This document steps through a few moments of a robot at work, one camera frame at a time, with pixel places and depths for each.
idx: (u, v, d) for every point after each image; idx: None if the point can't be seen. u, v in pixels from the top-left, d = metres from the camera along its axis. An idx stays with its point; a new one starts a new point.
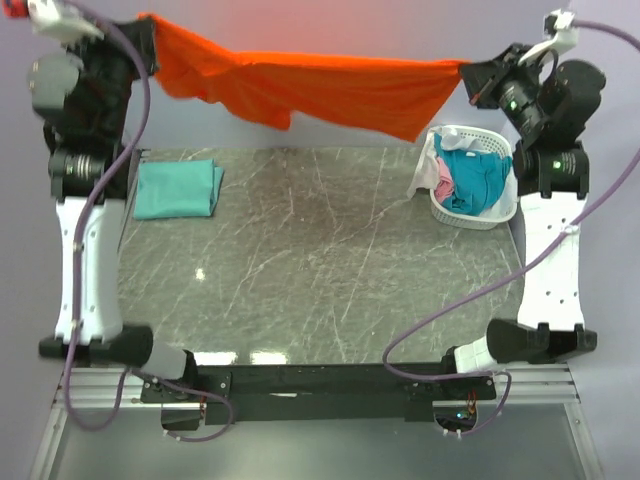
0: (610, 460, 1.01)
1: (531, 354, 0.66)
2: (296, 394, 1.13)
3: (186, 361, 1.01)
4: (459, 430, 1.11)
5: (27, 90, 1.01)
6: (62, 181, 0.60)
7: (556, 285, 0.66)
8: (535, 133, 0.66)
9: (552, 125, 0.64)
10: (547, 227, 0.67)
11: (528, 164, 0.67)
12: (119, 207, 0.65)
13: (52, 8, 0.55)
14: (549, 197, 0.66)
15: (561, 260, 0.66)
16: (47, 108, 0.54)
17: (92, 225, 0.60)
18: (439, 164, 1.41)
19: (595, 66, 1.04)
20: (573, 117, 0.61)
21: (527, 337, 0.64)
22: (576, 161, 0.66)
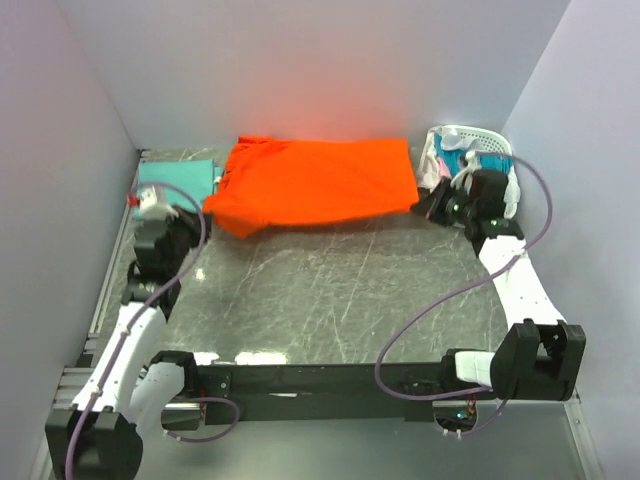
0: (611, 461, 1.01)
1: (529, 354, 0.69)
2: (296, 394, 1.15)
3: (186, 363, 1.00)
4: (460, 430, 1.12)
5: (30, 85, 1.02)
6: (132, 293, 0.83)
7: (526, 290, 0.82)
8: (474, 210, 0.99)
9: (481, 202, 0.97)
10: (502, 256, 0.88)
11: (475, 231, 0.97)
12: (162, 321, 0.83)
13: (152, 200, 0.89)
14: (494, 238, 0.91)
15: (521, 274, 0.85)
16: (140, 244, 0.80)
17: (143, 321, 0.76)
18: (439, 164, 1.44)
19: (596, 60, 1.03)
20: (493, 196, 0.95)
21: (519, 333, 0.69)
22: (508, 221, 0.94)
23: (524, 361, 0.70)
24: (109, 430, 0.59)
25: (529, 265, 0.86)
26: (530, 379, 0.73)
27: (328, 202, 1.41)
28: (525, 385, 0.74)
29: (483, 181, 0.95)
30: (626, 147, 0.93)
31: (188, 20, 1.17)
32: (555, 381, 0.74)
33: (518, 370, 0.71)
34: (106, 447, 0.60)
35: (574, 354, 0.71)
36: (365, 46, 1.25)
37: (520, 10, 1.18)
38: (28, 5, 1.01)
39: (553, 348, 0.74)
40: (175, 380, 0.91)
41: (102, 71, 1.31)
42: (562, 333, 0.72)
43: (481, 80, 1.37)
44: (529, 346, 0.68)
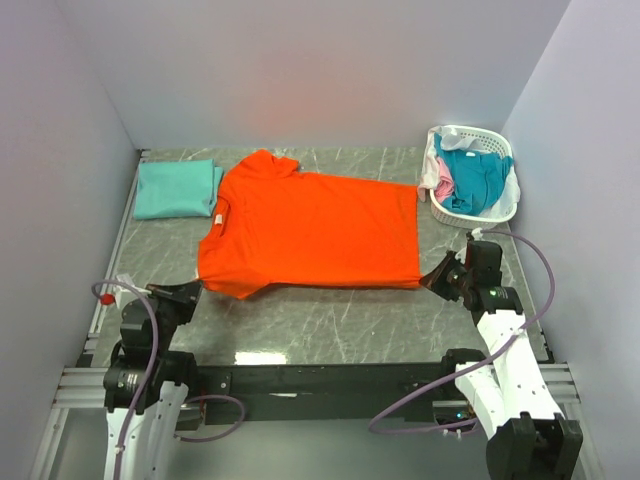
0: (609, 460, 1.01)
1: (528, 450, 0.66)
2: (295, 394, 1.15)
3: (189, 361, 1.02)
4: (459, 430, 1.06)
5: (29, 80, 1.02)
6: (113, 393, 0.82)
7: (523, 379, 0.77)
8: (471, 278, 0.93)
9: (480, 272, 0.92)
10: (500, 334, 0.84)
11: (473, 299, 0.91)
12: (152, 407, 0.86)
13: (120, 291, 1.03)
14: (493, 311, 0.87)
15: (518, 358, 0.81)
16: (126, 326, 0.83)
17: (133, 430, 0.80)
18: (439, 164, 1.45)
19: (598, 58, 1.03)
20: (490, 261, 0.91)
21: (514, 427, 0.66)
22: (507, 291, 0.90)
23: (517, 455, 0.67)
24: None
25: (526, 346, 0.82)
26: (527, 471, 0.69)
27: (330, 258, 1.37)
28: (521, 477, 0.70)
29: (476, 250, 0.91)
30: (628, 144, 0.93)
31: (188, 19, 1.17)
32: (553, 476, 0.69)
33: (513, 466, 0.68)
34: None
35: (573, 450, 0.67)
36: (366, 46, 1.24)
37: (522, 9, 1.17)
38: (27, 4, 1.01)
39: (551, 440, 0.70)
40: (178, 397, 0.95)
41: (102, 71, 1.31)
42: (558, 427, 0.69)
43: (481, 80, 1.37)
44: (524, 439, 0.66)
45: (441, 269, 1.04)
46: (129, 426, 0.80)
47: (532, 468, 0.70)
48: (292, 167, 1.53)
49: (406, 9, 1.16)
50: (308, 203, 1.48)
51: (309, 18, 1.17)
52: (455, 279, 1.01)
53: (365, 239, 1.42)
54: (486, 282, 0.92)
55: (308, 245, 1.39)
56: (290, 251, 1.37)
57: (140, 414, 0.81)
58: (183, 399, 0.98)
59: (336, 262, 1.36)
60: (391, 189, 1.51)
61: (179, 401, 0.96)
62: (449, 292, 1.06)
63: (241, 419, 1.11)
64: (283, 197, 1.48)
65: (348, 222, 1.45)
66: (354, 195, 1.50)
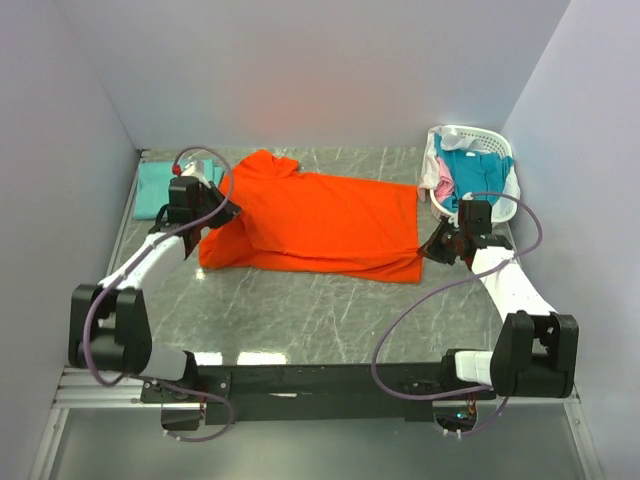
0: (612, 462, 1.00)
1: (528, 341, 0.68)
2: (296, 394, 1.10)
3: (186, 361, 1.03)
4: (460, 430, 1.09)
5: (29, 83, 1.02)
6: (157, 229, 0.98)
7: (517, 288, 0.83)
8: (465, 231, 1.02)
9: (471, 223, 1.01)
10: (492, 260, 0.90)
11: (466, 247, 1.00)
12: (181, 252, 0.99)
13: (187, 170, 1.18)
14: (484, 248, 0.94)
15: (510, 275, 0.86)
16: (174, 187, 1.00)
17: (166, 242, 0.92)
18: (439, 164, 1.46)
19: (598, 57, 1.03)
20: (480, 213, 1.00)
21: (512, 320, 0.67)
22: (496, 236, 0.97)
23: (519, 347, 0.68)
24: (128, 305, 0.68)
25: (517, 268, 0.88)
26: (528, 374, 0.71)
27: (330, 250, 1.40)
28: (524, 380, 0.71)
29: (467, 204, 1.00)
30: (627, 144, 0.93)
31: (187, 21, 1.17)
32: (557, 377, 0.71)
33: (514, 363, 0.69)
34: (125, 321, 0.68)
35: (571, 345, 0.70)
36: (365, 47, 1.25)
37: (521, 12, 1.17)
38: (28, 7, 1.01)
39: (551, 344, 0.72)
40: (178, 367, 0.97)
41: (102, 73, 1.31)
42: (556, 324, 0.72)
43: (480, 82, 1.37)
44: (524, 332, 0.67)
45: (437, 234, 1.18)
46: (165, 238, 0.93)
47: (536, 372, 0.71)
48: (292, 166, 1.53)
49: (405, 14, 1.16)
50: (309, 201, 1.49)
51: (309, 21, 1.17)
52: (448, 240, 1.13)
53: (365, 233, 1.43)
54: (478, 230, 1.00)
55: (308, 237, 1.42)
56: (289, 243, 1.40)
57: (175, 238, 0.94)
58: (180, 376, 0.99)
59: (336, 252, 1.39)
60: (391, 189, 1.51)
61: (179, 373, 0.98)
62: (447, 254, 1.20)
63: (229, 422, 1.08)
64: (283, 197, 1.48)
65: (348, 217, 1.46)
66: (355, 195, 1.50)
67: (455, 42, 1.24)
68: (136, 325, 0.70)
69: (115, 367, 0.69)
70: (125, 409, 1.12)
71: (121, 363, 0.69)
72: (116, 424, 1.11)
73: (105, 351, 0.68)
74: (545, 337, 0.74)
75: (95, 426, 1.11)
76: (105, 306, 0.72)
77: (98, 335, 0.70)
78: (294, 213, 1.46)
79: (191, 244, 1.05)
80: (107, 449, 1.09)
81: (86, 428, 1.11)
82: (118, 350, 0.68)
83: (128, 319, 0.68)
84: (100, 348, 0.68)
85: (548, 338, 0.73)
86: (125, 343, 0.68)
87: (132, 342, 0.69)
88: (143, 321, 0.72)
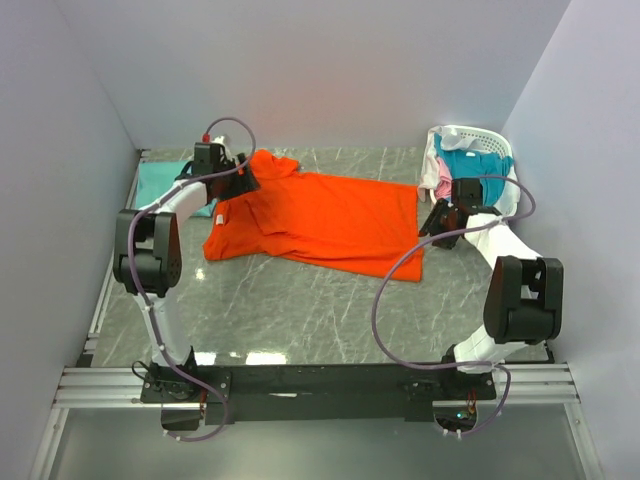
0: (612, 462, 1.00)
1: (517, 280, 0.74)
2: (296, 394, 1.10)
3: (189, 360, 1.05)
4: (459, 430, 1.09)
5: (29, 83, 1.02)
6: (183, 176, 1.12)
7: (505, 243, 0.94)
8: (458, 204, 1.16)
9: (462, 199, 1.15)
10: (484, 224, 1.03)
11: (459, 217, 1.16)
12: (200, 200, 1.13)
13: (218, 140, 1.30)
14: (475, 214, 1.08)
15: (498, 232, 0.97)
16: (200, 145, 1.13)
17: (191, 186, 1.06)
18: (439, 164, 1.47)
19: (598, 56, 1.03)
20: (469, 190, 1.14)
21: (502, 261, 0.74)
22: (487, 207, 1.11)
23: (508, 286, 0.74)
24: (166, 223, 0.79)
25: (506, 228, 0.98)
26: (520, 314, 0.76)
27: (330, 244, 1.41)
28: (518, 321, 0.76)
29: (458, 182, 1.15)
30: (627, 144, 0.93)
31: (187, 22, 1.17)
32: (547, 317, 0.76)
33: (506, 301, 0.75)
34: (162, 237, 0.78)
35: (556, 283, 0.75)
36: (366, 48, 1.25)
37: (520, 13, 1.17)
38: (27, 8, 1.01)
39: (539, 286, 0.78)
40: (179, 347, 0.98)
41: (102, 73, 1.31)
42: (542, 267, 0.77)
43: (480, 82, 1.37)
44: (512, 271, 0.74)
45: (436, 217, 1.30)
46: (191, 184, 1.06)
47: (527, 312, 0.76)
48: (292, 166, 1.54)
49: (405, 15, 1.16)
50: (310, 198, 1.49)
51: (309, 22, 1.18)
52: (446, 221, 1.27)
53: (365, 230, 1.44)
54: (469, 204, 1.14)
55: (308, 231, 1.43)
56: (290, 236, 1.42)
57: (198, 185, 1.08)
58: (183, 361, 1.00)
59: (336, 247, 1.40)
60: (391, 190, 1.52)
61: (182, 357, 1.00)
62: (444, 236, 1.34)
63: (225, 421, 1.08)
64: (282, 197, 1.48)
65: (348, 214, 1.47)
66: (355, 195, 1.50)
67: (455, 42, 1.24)
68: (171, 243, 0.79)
69: (154, 282, 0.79)
70: (125, 409, 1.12)
71: (158, 278, 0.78)
72: (117, 424, 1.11)
73: (145, 266, 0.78)
74: (533, 282, 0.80)
75: (95, 426, 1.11)
76: (143, 229, 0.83)
77: (139, 253, 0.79)
78: (295, 208, 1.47)
79: (212, 194, 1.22)
80: (107, 449, 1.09)
81: (86, 428, 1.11)
82: (157, 266, 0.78)
83: (166, 235, 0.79)
84: (142, 263, 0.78)
85: (536, 282, 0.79)
86: (162, 258, 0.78)
87: (168, 257, 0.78)
88: (176, 243, 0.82)
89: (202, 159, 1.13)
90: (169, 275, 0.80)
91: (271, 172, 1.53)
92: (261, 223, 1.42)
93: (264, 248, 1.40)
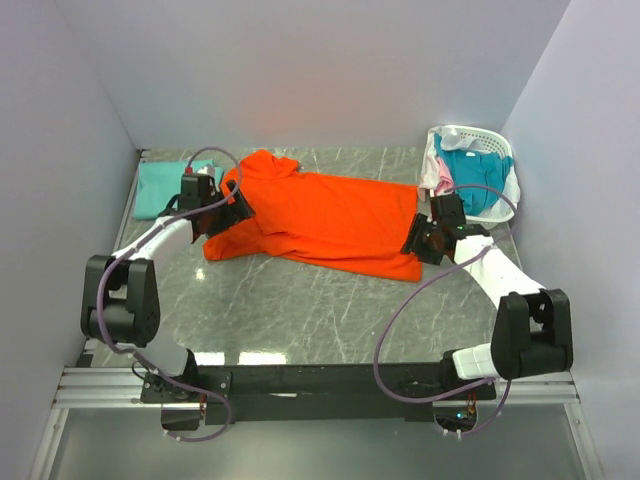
0: (612, 462, 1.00)
1: (525, 320, 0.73)
2: (296, 394, 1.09)
3: (187, 361, 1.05)
4: (460, 430, 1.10)
5: (30, 83, 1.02)
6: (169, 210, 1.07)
7: (502, 271, 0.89)
8: (441, 225, 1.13)
9: (445, 219, 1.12)
10: (476, 249, 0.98)
11: (447, 240, 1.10)
12: (186, 237, 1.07)
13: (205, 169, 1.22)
14: (463, 238, 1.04)
15: (492, 258, 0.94)
16: (188, 177, 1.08)
17: (175, 223, 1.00)
18: (439, 164, 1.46)
19: (599, 56, 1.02)
20: (452, 208, 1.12)
21: (507, 302, 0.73)
22: (472, 225, 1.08)
23: (516, 329, 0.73)
24: (141, 273, 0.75)
25: (499, 253, 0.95)
26: (531, 353, 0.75)
27: (330, 245, 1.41)
28: (529, 360, 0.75)
29: (437, 200, 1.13)
30: (628, 144, 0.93)
31: (187, 23, 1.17)
32: (556, 349, 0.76)
33: (515, 344, 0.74)
34: (137, 289, 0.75)
35: (563, 315, 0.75)
36: (365, 49, 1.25)
37: (520, 13, 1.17)
38: (27, 8, 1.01)
39: (545, 319, 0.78)
40: (178, 360, 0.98)
41: (102, 73, 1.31)
42: (546, 299, 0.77)
43: (480, 83, 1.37)
44: (519, 312, 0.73)
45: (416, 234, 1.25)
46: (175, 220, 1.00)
47: (537, 349, 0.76)
48: (292, 166, 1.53)
49: (405, 16, 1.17)
50: (309, 198, 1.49)
51: (309, 23, 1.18)
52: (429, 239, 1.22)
53: (364, 230, 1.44)
54: (452, 223, 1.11)
55: (307, 231, 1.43)
56: (289, 236, 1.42)
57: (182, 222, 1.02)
58: (180, 372, 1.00)
59: (335, 247, 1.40)
60: (391, 189, 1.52)
61: (179, 368, 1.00)
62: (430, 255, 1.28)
63: (229, 424, 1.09)
64: (282, 200, 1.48)
65: (348, 214, 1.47)
66: (355, 195, 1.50)
67: (454, 43, 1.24)
68: (147, 294, 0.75)
69: (127, 336, 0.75)
70: (125, 409, 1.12)
71: (133, 334, 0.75)
72: (117, 424, 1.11)
73: (118, 320, 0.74)
74: (537, 313, 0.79)
75: (95, 425, 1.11)
76: (118, 276, 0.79)
77: (110, 305, 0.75)
78: (295, 208, 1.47)
79: (198, 230, 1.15)
80: (108, 449, 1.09)
81: (86, 428, 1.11)
82: (130, 319, 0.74)
83: (140, 286, 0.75)
84: (115, 316, 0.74)
85: (541, 313, 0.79)
86: (137, 310, 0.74)
87: (143, 311, 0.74)
88: (154, 294, 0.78)
89: (190, 193, 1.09)
90: (145, 329, 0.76)
91: (271, 172, 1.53)
92: (261, 223, 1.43)
93: (263, 249, 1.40)
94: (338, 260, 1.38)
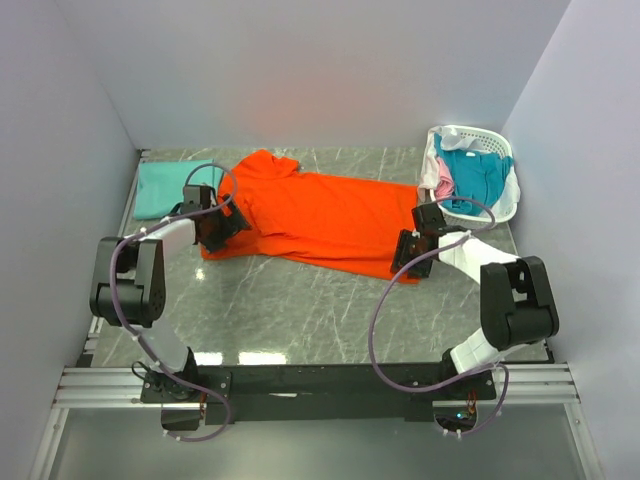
0: (612, 462, 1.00)
1: (506, 283, 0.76)
2: (296, 394, 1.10)
3: (187, 360, 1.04)
4: (460, 430, 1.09)
5: (29, 83, 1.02)
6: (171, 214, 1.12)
7: (480, 255, 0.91)
8: (424, 231, 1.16)
9: (427, 225, 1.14)
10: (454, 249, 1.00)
11: (429, 242, 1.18)
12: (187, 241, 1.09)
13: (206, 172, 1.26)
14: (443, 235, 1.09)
15: (472, 246, 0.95)
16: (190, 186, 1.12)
17: (178, 222, 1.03)
18: (439, 164, 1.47)
19: (599, 55, 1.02)
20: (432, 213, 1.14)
21: (486, 269, 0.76)
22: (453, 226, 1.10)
23: (499, 292, 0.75)
24: (150, 250, 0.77)
25: (476, 240, 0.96)
26: (518, 316, 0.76)
27: (328, 246, 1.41)
28: (518, 323, 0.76)
29: (418, 210, 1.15)
30: (629, 143, 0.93)
31: (187, 23, 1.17)
32: (542, 312, 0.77)
33: (501, 305, 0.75)
34: (146, 265, 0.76)
35: (541, 278, 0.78)
36: (365, 49, 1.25)
37: (519, 13, 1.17)
38: (27, 8, 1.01)
39: (524, 286, 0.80)
40: (178, 359, 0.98)
41: (101, 73, 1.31)
42: (524, 267, 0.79)
43: (480, 83, 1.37)
44: (498, 275, 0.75)
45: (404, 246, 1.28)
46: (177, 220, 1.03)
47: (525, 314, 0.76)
48: (292, 165, 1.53)
49: (404, 16, 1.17)
50: (309, 198, 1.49)
51: (308, 23, 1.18)
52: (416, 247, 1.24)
53: (364, 231, 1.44)
54: (434, 227, 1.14)
55: (307, 232, 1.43)
56: (288, 238, 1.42)
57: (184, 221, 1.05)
58: (181, 368, 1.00)
59: (333, 248, 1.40)
60: (390, 189, 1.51)
61: (179, 365, 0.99)
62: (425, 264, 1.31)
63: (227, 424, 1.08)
64: (283, 200, 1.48)
65: (348, 215, 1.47)
66: (355, 195, 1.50)
67: (454, 43, 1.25)
68: (155, 270, 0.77)
69: (135, 313, 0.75)
70: (125, 409, 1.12)
71: (141, 310, 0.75)
72: (117, 424, 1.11)
73: (128, 298, 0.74)
74: (517, 283, 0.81)
75: (95, 425, 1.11)
76: (126, 259, 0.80)
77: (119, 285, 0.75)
78: (294, 208, 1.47)
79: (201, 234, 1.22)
80: (108, 449, 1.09)
81: (86, 428, 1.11)
82: (138, 296, 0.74)
83: (151, 263, 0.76)
84: (123, 294, 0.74)
85: (521, 283, 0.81)
86: (145, 286, 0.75)
87: (151, 288, 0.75)
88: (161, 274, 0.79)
89: (192, 201, 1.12)
90: (152, 307, 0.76)
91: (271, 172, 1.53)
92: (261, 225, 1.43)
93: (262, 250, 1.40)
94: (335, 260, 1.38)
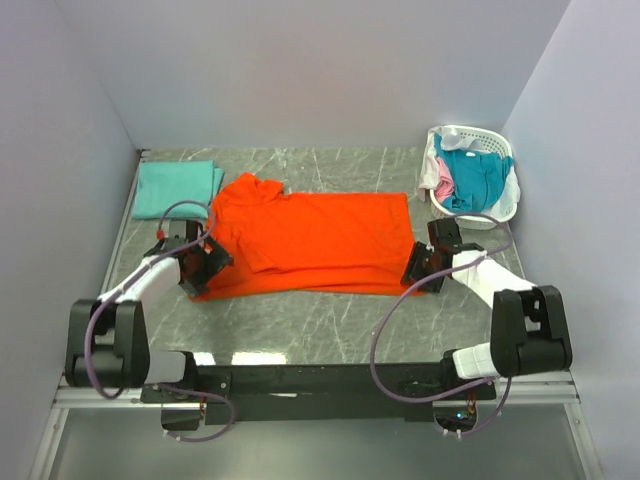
0: (612, 462, 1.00)
1: (519, 314, 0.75)
2: (296, 394, 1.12)
3: (186, 361, 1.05)
4: (459, 429, 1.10)
5: (29, 82, 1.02)
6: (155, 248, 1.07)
7: (495, 276, 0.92)
8: (438, 246, 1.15)
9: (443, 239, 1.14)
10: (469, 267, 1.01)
11: (444, 258, 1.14)
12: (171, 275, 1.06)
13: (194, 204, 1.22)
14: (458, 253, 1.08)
15: (487, 267, 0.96)
16: None
17: (161, 263, 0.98)
18: (439, 164, 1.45)
19: (600, 55, 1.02)
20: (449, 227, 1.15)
21: (501, 296, 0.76)
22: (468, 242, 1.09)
23: (512, 323, 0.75)
24: (128, 317, 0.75)
25: (491, 261, 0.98)
26: (529, 348, 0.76)
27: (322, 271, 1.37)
28: (527, 355, 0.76)
29: (435, 225, 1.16)
30: (629, 144, 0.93)
31: (186, 24, 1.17)
32: (554, 344, 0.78)
33: (511, 339, 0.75)
34: (125, 332, 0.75)
35: (556, 309, 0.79)
36: (365, 49, 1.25)
37: (520, 13, 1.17)
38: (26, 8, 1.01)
39: (539, 316, 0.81)
40: (177, 366, 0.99)
41: (101, 73, 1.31)
42: (539, 296, 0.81)
43: (480, 83, 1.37)
44: (513, 304, 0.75)
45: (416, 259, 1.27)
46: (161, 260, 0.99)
47: (536, 345, 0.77)
48: (277, 187, 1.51)
49: (404, 17, 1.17)
50: (297, 225, 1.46)
51: (309, 24, 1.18)
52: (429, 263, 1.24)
53: (355, 247, 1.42)
54: (449, 242, 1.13)
55: (298, 259, 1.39)
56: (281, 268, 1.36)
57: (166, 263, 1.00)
58: (178, 377, 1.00)
59: (327, 271, 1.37)
60: (379, 200, 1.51)
61: (178, 375, 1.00)
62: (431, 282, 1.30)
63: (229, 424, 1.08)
64: (272, 224, 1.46)
65: (337, 234, 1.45)
66: (343, 209, 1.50)
67: (455, 42, 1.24)
68: (136, 336, 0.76)
69: (114, 381, 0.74)
70: (126, 409, 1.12)
71: (120, 378, 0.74)
72: (117, 424, 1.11)
73: (105, 367, 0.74)
74: (531, 311, 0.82)
75: (96, 425, 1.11)
76: (104, 321, 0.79)
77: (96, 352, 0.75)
78: (282, 235, 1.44)
79: (187, 269, 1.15)
80: (108, 449, 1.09)
81: (87, 428, 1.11)
82: (118, 366, 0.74)
83: (130, 331, 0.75)
84: (101, 363, 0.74)
85: (535, 312, 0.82)
86: (125, 354, 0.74)
87: (131, 357, 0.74)
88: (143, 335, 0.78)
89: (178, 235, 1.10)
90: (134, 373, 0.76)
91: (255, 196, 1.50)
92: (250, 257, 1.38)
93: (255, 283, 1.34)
94: (331, 282, 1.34)
